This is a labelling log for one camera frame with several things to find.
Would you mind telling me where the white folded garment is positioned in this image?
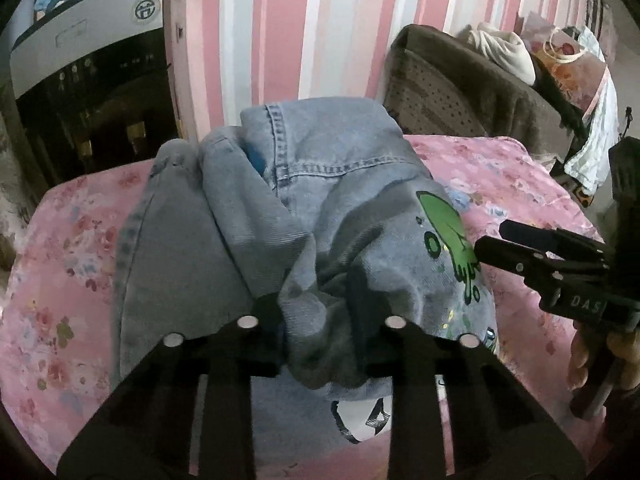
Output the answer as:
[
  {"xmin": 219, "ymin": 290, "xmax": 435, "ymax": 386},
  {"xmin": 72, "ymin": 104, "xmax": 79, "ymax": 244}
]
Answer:
[{"xmin": 466, "ymin": 22, "xmax": 536, "ymax": 87}]

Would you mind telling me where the black garment on sofa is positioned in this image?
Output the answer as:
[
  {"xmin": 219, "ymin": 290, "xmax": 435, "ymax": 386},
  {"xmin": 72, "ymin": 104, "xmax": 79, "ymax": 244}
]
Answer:
[{"xmin": 530, "ymin": 54, "xmax": 588, "ymax": 141}]

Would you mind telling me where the black silver water dispenser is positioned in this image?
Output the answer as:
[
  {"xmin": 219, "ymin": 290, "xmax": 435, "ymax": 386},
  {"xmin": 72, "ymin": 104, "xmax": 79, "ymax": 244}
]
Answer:
[{"xmin": 6, "ymin": 0, "xmax": 196, "ymax": 196}]

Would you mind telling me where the blue denim jacket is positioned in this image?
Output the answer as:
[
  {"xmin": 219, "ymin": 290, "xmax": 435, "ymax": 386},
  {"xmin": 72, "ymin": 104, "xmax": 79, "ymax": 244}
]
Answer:
[{"xmin": 112, "ymin": 98, "xmax": 497, "ymax": 455}]

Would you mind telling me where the brown blanket covered sofa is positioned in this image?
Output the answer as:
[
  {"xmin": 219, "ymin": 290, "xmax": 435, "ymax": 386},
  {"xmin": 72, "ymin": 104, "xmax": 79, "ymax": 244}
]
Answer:
[{"xmin": 383, "ymin": 24, "xmax": 579, "ymax": 159}]

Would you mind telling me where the white quilted blanket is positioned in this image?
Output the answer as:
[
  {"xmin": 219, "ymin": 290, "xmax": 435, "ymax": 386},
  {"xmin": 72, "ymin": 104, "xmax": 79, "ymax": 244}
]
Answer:
[{"xmin": 564, "ymin": 27, "xmax": 620, "ymax": 197}]

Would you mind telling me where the person's right hand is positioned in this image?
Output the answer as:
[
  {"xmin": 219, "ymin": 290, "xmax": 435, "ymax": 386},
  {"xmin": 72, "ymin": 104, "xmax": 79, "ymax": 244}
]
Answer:
[{"xmin": 566, "ymin": 320, "xmax": 640, "ymax": 406}]

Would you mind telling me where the pink floral bed sheet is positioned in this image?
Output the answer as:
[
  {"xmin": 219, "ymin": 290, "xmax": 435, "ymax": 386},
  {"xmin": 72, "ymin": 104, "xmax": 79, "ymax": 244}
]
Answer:
[{"xmin": 1, "ymin": 136, "xmax": 608, "ymax": 468}]

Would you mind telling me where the blue floral curtain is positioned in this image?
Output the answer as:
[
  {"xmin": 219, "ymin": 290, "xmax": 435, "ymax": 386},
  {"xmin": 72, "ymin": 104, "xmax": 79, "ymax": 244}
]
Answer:
[{"xmin": 0, "ymin": 119, "xmax": 34, "ymax": 290}]

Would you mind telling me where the pink floral gift bag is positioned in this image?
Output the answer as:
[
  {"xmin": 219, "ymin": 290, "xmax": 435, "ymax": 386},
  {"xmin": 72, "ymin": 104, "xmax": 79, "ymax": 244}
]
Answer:
[{"xmin": 521, "ymin": 12, "xmax": 608, "ymax": 116}]

